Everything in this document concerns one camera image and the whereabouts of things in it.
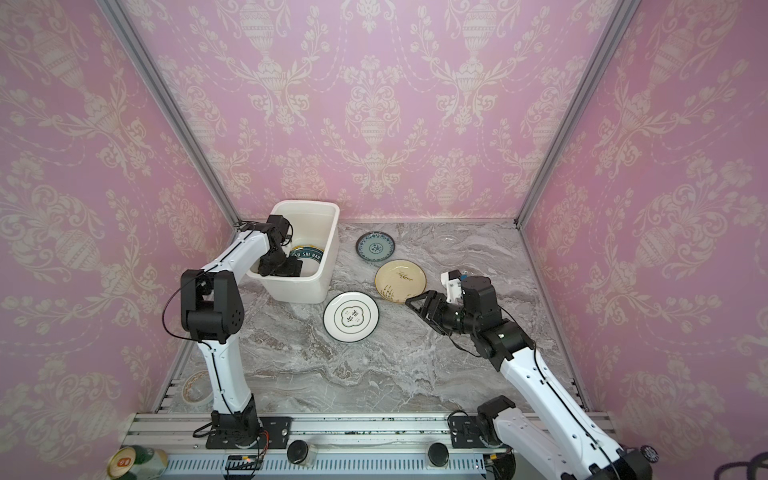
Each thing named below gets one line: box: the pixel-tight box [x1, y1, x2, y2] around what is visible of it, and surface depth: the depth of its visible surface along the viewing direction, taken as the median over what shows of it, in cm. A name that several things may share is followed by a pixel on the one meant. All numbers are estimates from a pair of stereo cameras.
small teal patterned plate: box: [355, 231, 396, 262], surface depth 115 cm
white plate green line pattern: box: [322, 290, 380, 343], surface depth 96 cm
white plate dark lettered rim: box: [289, 245, 324, 277], surface depth 107 cm
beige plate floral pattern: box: [374, 259, 427, 303], surface depth 104 cm
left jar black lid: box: [286, 440, 309, 465], surface depth 65 cm
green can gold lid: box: [107, 445, 168, 480], surface depth 64 cm
